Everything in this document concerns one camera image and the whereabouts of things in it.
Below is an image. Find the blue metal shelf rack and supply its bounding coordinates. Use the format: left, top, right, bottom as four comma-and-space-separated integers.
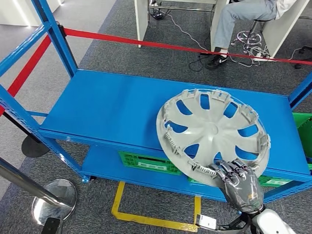
0, 0, 312, 204

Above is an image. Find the white desk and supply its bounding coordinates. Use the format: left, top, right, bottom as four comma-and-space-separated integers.
134, 0, 230, 52
262, 0, 310, 59

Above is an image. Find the black power adapter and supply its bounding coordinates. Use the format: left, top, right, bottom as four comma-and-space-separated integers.
149, 1, 169, 20

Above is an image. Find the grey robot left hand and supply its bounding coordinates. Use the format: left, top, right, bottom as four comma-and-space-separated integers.
41, 217, 64, 234

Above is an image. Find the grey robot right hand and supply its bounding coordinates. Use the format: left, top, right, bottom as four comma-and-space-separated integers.
210, 158, 265, 214

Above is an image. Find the black stanchion with round base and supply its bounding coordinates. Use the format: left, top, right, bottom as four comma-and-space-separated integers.
2, 111, 51, 158

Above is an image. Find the white power strip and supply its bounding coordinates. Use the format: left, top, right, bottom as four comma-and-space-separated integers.
253, 53, 270, 62

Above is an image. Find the chrome stanchion with black head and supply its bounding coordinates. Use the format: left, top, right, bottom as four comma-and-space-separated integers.
57, 22, 79, 70

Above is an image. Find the green plastic crate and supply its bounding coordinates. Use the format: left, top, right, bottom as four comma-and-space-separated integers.
187, 174, 291, 189
292, 112, 312, 171
119, 151, 182, 176

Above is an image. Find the black floor cable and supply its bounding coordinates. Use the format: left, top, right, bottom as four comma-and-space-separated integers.
188, 53, 216, 73

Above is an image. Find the chrome stanchion with round base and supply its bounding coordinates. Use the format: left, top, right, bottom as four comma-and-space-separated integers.
0, 157, 78, 227

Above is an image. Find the chrome stool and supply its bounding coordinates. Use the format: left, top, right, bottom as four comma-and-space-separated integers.
236, 19, 274, 46

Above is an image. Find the tangle of white cables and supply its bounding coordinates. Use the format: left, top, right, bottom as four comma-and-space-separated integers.
229, 40, 270, 67

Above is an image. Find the black chair base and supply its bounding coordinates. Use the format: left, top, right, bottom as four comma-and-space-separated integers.
294, 45, 312, 70

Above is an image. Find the red barrier belt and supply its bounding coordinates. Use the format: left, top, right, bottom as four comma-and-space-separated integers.
63, 27, 312, 66
0, 35, 52, 117

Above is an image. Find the white floor cable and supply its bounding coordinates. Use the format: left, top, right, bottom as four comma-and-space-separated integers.
165, 13, 211, 53

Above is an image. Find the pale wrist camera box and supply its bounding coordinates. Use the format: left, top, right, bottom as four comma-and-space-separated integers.
196, 214, 218, 231

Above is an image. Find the grey plastic wheel hubcap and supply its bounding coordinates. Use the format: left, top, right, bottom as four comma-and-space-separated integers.
156, 89, 271, 189

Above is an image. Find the person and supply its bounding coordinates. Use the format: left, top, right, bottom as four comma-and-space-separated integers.
205, 0, 297, 70

